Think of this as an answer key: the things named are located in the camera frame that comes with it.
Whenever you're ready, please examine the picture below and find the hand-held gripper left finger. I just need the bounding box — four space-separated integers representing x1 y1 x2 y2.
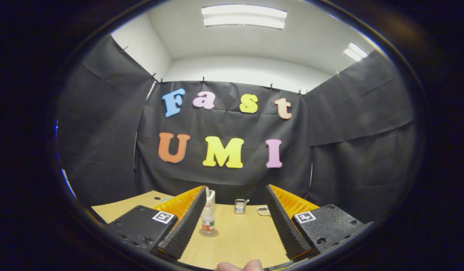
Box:
106 185 208 261

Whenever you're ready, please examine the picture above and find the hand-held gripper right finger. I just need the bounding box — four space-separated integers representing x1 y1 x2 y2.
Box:
265 184 374 260

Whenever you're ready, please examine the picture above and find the clear juice bottle red label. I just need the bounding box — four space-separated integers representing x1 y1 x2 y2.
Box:
201 201 216 235

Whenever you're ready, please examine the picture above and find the wooden table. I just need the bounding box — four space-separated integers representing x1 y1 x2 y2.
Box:
92 190 291 270

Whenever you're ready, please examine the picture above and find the small ceiling light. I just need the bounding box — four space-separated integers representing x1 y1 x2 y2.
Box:
343 42 368 62

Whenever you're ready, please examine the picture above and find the large ceiling light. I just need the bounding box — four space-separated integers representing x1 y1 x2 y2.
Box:
201 4 288 30

